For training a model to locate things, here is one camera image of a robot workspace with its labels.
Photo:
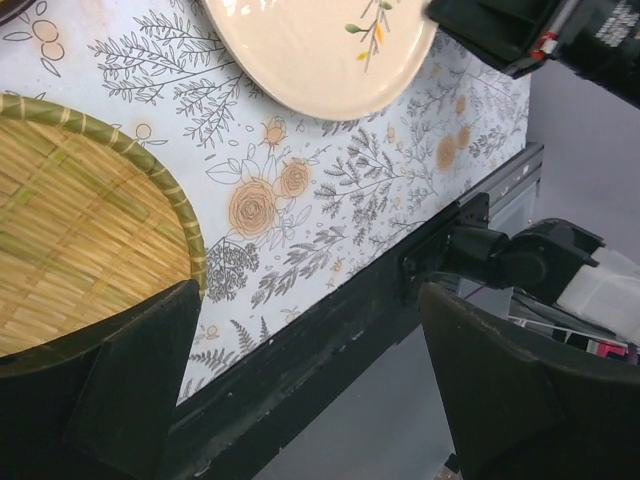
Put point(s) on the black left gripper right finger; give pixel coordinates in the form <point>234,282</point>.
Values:
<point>522,406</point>

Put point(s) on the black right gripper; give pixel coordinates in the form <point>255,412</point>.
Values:
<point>597,40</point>

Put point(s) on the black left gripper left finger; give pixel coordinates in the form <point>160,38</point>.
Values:
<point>98,403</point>

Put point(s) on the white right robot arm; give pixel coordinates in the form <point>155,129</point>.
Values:
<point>555,261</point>

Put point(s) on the cream green glazed plate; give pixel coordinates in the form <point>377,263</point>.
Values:
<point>336,60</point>

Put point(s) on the round bamboo woven tray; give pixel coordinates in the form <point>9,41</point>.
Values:
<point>92,223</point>

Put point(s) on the floral patterned table mat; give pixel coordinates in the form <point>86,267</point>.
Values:
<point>291,207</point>

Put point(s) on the yellow black patterned plate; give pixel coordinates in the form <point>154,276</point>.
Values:
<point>10,9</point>

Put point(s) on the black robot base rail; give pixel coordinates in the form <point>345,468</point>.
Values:
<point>235,425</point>

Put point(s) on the aluminium frame rail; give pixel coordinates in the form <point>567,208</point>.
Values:
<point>513,189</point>

